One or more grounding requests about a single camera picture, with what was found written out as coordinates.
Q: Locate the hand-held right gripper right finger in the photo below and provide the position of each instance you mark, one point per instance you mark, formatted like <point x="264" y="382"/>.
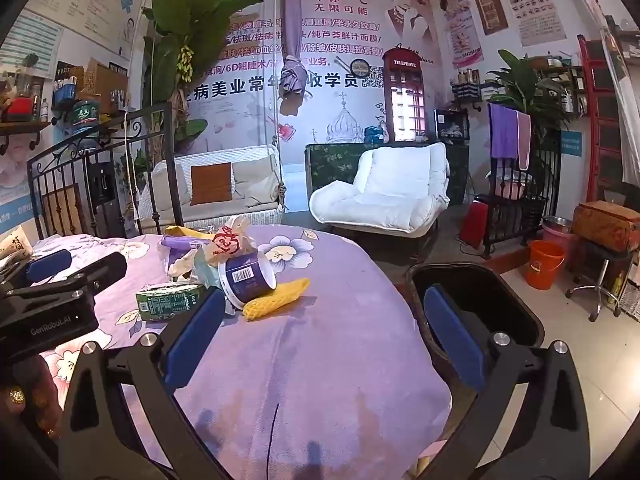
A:
<point x="455" y="335"/>

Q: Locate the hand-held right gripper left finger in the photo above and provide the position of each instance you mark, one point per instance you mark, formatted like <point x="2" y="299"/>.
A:
<point x="195" y="340"/>

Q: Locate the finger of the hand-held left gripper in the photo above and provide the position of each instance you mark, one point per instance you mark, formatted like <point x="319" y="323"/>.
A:
<point x="47" y="265"/>
<point x="102" y="270"/>

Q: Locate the dark brown waste bin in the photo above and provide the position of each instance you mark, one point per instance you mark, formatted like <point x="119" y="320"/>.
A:
<point x="505" y="305"/>

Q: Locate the blue paper tub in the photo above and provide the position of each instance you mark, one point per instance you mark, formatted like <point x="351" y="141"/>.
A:
<point x="245" y="282"/>

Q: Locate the mesh foam fruit net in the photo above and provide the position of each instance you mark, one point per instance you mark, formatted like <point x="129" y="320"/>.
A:
<point x="280" y="297"/>

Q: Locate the person's left hand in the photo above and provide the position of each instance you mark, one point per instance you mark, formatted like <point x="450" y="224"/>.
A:
<point x="40" y="390"/>

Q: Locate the beige snack packet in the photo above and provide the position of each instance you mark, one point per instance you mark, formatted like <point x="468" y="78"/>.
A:
<point x="14" y="242"/>

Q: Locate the green drink carton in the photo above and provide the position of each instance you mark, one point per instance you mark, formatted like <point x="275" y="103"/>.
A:
<point x="165" y="302"/>

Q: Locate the white crumpled tissue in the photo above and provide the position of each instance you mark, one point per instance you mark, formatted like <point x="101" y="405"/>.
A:
<point x="182" y="265"/>

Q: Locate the clear plastic bag scrap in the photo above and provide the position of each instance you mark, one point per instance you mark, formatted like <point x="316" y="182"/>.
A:
<point x="182" y="242"/>

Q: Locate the black water dispenser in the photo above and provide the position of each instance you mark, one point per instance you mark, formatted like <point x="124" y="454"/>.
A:
<point x="101" y="185"/>

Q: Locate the crumpled wrappers and bags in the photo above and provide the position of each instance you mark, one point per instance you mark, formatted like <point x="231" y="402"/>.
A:
<point x="227" y="245"/>

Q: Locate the black iron headboard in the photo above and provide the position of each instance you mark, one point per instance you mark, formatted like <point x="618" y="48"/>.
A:
<point x="65" y="160"/>

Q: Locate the beige cushion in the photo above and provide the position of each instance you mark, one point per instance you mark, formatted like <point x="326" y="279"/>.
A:
<point x="170" y="185"/>
<point x="255" y="180"/>

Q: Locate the red panel heater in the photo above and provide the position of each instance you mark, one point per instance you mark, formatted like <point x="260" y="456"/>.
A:
<point x="474" y="224"/>

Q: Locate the orange bucket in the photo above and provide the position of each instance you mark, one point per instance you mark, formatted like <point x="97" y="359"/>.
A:
<point x="545" y="265"/>

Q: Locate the purple floral blanket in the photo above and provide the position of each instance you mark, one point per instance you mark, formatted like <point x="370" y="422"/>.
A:
<point x="310" y="360"/>

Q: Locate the white wicker swing sofa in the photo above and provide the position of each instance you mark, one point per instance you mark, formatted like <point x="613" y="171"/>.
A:
<point x="225" y="217"/>

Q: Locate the black iron railing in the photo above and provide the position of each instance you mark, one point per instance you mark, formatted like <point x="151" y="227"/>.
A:
<point x="515" y="215"/>

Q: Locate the brown cushion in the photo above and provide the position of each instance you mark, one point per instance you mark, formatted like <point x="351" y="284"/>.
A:
<point x="211" y="184"/>

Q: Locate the metal basin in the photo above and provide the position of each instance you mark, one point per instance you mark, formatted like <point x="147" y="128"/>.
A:
<point x="557" y="222"/>

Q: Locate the green tin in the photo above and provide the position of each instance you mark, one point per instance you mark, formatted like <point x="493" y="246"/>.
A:
<point x="84" y="116"/>

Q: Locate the chrome wheeled stool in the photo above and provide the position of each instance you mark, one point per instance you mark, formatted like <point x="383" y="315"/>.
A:
<point x="597" y="275"/>

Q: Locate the white padded lounge chair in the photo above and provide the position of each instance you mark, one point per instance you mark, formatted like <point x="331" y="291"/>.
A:
<point x="380" y="195"/>

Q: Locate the pink washbasin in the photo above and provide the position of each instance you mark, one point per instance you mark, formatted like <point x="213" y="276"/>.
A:
<point x="512" y="185"/>

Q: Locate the yellow oil bottle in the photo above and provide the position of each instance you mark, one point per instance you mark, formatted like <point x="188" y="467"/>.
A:
<point x="618" y="287"/>

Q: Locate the cardboard box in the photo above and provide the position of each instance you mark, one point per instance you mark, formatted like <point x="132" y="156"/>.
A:
<point x="107" y="82"/>

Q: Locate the pink towel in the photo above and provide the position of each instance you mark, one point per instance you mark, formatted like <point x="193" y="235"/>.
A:
<point x="524" y="140"/>

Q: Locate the purple towel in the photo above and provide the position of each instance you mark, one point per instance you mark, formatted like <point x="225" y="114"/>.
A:
<point x="502" y="130"/>

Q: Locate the black display box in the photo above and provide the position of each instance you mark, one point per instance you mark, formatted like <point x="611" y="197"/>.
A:
<point x="451" y="124"/>

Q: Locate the blue bag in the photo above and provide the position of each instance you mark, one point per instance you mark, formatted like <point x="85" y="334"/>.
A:
<point x="375" y="134"/>

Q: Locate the black office chair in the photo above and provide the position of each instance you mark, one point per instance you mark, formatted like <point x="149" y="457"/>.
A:
<point x="620" y="192"/>

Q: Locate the green potted plant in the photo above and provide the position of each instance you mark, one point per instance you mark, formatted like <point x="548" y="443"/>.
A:
<point x="530" y="85"/>

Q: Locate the red ladder shelf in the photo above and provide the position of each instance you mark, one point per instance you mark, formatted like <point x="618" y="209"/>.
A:
<point x="600" y="110"/>

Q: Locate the banana plant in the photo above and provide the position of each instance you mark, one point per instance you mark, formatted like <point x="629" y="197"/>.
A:
<point x="200" y="20"/>

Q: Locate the red telephone booth cabinet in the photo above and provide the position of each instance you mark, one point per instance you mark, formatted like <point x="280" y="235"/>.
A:
<point x="402" y="62"/>

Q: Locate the white curtain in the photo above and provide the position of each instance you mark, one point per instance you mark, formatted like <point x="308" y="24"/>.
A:
<point x="622" y="100"/>

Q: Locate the hanging purple umbrella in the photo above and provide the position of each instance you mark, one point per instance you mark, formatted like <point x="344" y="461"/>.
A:
<point x="291" y="35"/>

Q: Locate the baby face wall poster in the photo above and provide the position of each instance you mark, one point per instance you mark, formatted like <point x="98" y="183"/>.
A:
<point x="12" y="180"/>

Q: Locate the wooden wall shelf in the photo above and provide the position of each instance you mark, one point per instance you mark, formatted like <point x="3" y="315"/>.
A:
<point x="22" y="126"/>

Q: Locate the blue bordered wall poster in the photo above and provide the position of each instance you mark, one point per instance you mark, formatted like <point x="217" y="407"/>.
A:
<point x="30" y="45"/>

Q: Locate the blue wall sign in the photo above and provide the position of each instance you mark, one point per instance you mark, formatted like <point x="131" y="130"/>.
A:
<point x="571" y="142"/>

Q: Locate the small wall shelf with bottles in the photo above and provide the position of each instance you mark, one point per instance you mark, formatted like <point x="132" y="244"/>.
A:
<point x="467" y="87"/>

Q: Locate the white info wall poster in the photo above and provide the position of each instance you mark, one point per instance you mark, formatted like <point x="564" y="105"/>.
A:
<point x="85" y="0"/>

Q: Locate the large printed wall mural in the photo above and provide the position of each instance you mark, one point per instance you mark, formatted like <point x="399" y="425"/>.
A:
<point x="345" y="60"/>

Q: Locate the pink portrait wall poster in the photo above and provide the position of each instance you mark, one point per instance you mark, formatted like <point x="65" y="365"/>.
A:
<point x="457" y="15"/>

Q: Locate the chart wall poster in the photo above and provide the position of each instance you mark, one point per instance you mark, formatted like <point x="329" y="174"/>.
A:
<point x="530" y="0"/>

